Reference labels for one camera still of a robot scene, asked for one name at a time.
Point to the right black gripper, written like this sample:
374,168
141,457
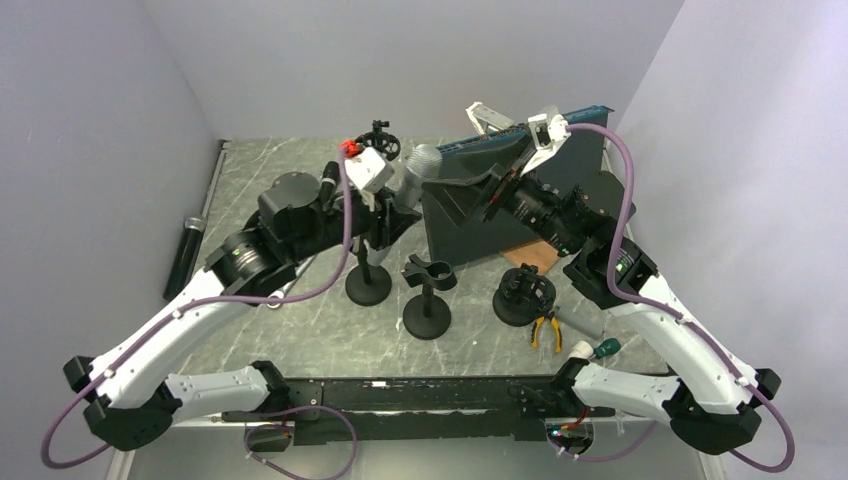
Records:
480,160

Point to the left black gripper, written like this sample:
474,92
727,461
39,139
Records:
385,220

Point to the grey microphone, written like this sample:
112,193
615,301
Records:
422,164

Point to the black wireless microphone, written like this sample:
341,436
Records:
329,181

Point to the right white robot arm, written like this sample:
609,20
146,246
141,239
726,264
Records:
711,399

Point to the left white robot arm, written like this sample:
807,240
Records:
133,393

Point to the left black mic stand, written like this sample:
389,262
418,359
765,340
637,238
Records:
367,285

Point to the black mic stand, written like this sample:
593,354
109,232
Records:
367,285
427,316

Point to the middle black mic stand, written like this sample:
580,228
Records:
427,316

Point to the dark blue server chassis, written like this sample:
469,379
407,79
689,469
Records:
580,157

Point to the silver ratchet wrench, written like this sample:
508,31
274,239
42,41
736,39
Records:
284,291

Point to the brown cardboard piece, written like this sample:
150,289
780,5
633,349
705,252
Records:
537,253

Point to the grey cylinder tube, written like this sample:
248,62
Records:
584,325

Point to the white bracket behind chassis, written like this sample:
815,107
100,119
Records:
486,120

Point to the back ring mic stand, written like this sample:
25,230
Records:
381,140

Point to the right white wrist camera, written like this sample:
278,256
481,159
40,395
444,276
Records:
548,131

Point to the shock mount mic stand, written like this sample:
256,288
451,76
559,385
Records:
523,295

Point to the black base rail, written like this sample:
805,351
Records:
413,408

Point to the green handled screwdriver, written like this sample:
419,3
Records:
585,351

